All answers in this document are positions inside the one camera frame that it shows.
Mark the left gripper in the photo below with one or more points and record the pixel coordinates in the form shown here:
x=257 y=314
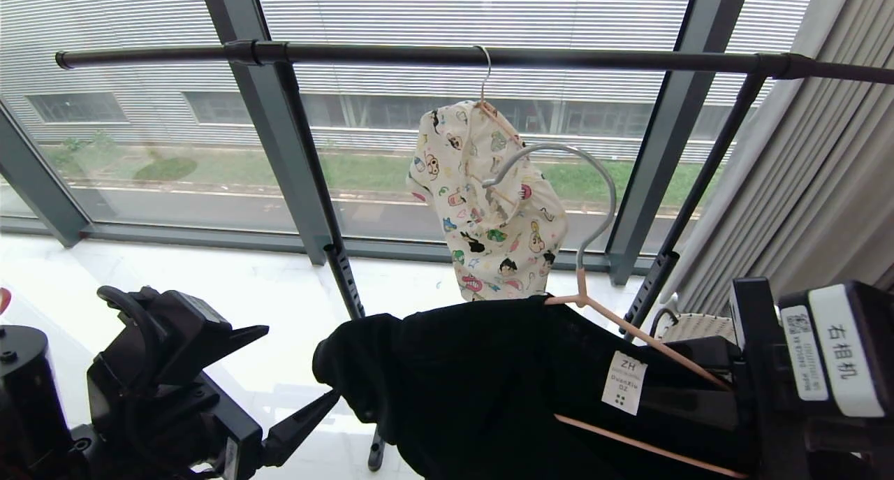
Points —
x=230 y=431

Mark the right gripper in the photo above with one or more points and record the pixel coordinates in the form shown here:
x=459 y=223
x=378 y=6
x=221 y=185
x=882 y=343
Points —
x=765 y=368

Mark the black garment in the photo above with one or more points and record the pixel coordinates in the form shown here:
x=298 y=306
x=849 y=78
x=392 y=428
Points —
x=475 y=382

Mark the pink clothes hanger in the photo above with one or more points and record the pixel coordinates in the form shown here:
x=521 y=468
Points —
x=601 y=165
x=484 y=75

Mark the cream printed shorts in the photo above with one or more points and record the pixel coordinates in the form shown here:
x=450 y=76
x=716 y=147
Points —
x=503 y=242

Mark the white laundry basket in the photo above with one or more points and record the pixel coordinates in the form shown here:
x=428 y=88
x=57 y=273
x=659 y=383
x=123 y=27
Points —
x=695 y=326

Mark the black clothes rack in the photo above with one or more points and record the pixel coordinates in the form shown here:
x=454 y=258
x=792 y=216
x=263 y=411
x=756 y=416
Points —
x=419 y=55

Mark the window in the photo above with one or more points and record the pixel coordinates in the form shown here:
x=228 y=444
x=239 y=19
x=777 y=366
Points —
x=140 y=19

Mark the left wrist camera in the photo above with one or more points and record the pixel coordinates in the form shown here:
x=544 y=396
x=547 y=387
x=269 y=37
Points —
x=174 y=333

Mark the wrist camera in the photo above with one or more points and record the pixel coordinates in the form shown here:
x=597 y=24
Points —
x=859 y=347
x=174 y=333

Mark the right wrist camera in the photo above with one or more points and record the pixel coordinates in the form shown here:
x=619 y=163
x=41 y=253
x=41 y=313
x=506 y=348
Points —
x=859 y=347

